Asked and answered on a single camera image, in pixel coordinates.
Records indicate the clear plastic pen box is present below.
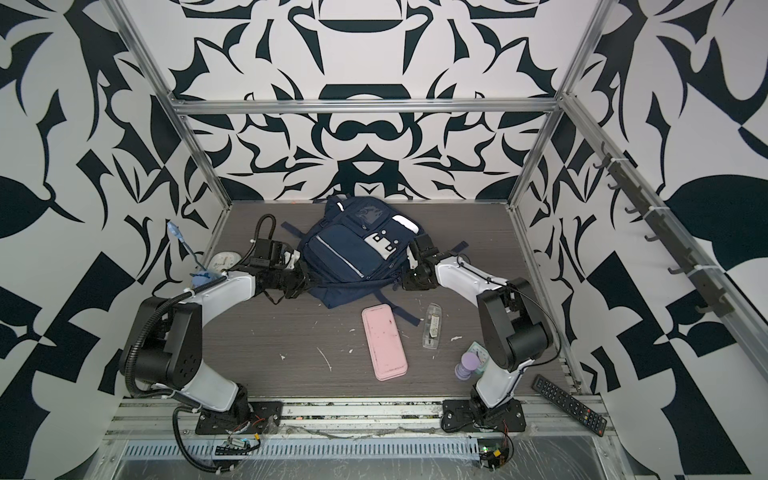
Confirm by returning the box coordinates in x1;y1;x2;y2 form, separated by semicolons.
422;303;443;350

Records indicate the white round alarm clock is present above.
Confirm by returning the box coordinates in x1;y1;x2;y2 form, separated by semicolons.
207;251;242;274

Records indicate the black remote control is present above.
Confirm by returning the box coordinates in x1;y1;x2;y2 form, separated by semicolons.
532;374;607;437

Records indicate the small green circuit board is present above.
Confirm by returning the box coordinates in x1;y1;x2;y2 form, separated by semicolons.
479;441;515;471

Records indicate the wall hook rack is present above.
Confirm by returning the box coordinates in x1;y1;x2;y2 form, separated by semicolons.
597;152;736;318

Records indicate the pink pencil case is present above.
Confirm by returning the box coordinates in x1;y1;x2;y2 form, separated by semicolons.
361;304;408;382

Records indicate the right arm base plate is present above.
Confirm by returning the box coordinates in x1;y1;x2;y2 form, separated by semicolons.
440;399;527;433

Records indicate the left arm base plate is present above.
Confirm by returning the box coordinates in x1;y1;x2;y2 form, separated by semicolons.
195;401;283;435

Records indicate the navy blue student backpack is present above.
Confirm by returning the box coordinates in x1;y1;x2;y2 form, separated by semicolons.
280;194;469;327

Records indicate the white slotted cable duct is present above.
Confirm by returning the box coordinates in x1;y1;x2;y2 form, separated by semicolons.
119;437;484;462

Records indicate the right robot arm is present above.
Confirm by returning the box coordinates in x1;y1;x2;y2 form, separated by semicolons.
402;234;554;431

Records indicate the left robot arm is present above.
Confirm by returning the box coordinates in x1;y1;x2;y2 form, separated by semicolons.
119;214;309;426

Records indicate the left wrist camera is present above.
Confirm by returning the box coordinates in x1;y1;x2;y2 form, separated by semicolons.
252;239;294;269

